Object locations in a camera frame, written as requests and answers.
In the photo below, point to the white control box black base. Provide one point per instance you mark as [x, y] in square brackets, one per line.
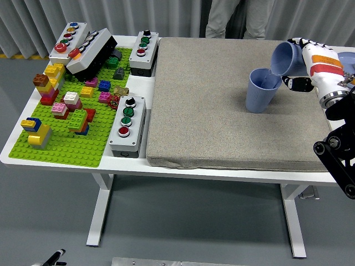
[91, 52]

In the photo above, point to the yellow building brick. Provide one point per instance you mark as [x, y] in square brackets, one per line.
[86, 92]

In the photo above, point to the yellow white green brick stack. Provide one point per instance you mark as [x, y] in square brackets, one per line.
[55, 70]

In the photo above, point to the pink white red brick stack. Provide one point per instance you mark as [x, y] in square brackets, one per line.
[59, 110]

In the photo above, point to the grey metal plate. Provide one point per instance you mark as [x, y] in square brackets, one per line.
[166, 261]

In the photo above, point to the blue ribbed plastic cup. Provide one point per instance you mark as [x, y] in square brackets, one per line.
[283, 59]
[258, 99]

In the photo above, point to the white five-button control box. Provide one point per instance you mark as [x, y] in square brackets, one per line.
[62, 52]

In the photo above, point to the grey three-button control box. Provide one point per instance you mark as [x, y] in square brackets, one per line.
[136, 59]

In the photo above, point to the grey sloped building brick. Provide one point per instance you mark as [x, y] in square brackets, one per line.
[118, 74]

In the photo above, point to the grey-brown cushion mat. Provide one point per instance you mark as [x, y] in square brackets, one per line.
[208, 110]

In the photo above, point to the grey pleated curtain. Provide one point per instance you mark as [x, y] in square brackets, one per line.
[111, 16]

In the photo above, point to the grey four-control button box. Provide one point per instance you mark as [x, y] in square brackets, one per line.
[116, 140]

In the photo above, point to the blue plastic plate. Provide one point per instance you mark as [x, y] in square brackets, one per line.
[348, 56]

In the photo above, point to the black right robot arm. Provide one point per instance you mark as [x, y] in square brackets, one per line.
[339, 155]

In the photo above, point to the magenta building brick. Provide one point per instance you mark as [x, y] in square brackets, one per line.
[104, 97]
[92, 82]

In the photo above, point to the white table leg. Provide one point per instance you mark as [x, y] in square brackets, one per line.
[294, 221]
[98, 210]

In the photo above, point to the dark grey arch brick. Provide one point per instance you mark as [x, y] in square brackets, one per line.
[117, 54]

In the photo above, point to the yellow black floor tape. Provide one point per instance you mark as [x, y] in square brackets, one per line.
[27, 57]

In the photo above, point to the green building baseplate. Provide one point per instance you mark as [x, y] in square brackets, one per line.
[63, 149]

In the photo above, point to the grey table height controller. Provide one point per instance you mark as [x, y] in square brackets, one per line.
[309, 193]

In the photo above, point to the person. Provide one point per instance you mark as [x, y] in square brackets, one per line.
[222, 19]

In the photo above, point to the brown yellow red brick tower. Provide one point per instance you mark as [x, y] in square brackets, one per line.
[45, 88]

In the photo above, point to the yellow blue grey brick stack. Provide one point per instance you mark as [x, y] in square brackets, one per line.
[38, 135]

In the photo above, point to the dark green building brick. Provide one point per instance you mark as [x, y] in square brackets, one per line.
[112, 62]

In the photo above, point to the green orange red brick stack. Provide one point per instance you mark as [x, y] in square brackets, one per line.
[77, 120]

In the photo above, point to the blue building brick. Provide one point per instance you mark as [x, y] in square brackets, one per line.
[105, 86]

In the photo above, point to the brass valve red handwheel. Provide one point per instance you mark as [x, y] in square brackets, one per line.
[120, 91]

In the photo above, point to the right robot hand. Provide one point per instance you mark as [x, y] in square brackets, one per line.
[324, 74]

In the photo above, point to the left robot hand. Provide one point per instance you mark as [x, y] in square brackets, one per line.
[52, 259]

